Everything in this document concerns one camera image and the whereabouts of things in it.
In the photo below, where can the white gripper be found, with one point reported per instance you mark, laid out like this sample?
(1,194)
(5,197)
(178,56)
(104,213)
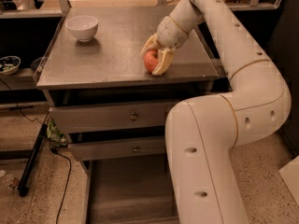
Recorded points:
(170,34)

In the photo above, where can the red apple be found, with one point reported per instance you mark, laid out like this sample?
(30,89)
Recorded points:
(150,59)

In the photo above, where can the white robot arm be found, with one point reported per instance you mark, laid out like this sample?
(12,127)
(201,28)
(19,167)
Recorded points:
(199,132)

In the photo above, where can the top grey drawer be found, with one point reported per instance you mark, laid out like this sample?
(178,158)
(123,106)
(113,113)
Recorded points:
(108,117)

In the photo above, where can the grey drawer cabinet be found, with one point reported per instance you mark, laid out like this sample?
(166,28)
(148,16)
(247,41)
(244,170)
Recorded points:
(109,70)

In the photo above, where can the middle grey drawer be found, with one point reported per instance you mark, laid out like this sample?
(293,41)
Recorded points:
(102,150)

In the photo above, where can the bottom open grey drawer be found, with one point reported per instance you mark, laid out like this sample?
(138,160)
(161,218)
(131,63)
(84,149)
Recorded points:
(132,190)

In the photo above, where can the white ceramic bowl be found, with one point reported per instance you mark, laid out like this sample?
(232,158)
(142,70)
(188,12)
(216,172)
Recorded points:
(83,27)

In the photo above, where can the green snack bag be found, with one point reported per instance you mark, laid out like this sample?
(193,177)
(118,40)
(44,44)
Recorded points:
(56,138)

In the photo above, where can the grey side shelf left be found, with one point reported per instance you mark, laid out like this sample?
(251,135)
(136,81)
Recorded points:
(22,80)

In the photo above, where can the patterned bowl on shelf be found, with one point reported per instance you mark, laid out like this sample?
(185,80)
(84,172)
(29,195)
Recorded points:
(9,65)

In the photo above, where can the white board on floor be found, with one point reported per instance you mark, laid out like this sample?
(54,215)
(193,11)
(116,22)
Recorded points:
(290,176)

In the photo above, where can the black metal leg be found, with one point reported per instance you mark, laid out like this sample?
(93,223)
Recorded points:
(22,188)

